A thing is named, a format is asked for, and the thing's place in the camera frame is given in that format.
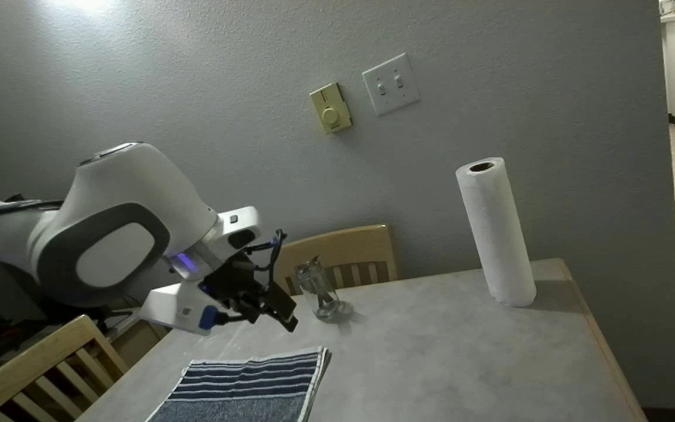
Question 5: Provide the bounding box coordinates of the clear glass jar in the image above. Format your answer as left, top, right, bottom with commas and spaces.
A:
294, 255, 357, 324

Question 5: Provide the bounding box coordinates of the beige round thermostat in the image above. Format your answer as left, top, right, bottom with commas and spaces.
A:
306, 79, 355, 135

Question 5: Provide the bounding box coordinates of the small wooden side table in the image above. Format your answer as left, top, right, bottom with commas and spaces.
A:
110, 316, 168, 371

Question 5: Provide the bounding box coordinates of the grey striped towel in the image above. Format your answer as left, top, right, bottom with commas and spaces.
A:
146, 348, 333, 422

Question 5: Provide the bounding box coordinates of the white light switch plate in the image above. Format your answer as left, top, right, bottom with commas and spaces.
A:
362, 51, 425, 119

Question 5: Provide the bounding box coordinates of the black cable with blue tape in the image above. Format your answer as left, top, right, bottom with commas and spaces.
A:
241, 227, 290, 274

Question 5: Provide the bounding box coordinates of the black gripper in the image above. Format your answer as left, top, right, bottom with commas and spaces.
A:
196, 252, 303, 336

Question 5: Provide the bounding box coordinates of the white paper towel roll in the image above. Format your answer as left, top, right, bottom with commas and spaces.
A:
452, 154, 540, 310

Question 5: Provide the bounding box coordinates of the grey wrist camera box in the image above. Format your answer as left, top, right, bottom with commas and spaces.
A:
139, 282, 224, 337

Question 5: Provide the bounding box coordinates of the light wooden chair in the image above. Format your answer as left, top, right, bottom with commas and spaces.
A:
0, 311, 131, 422
271, 222, 398, 298

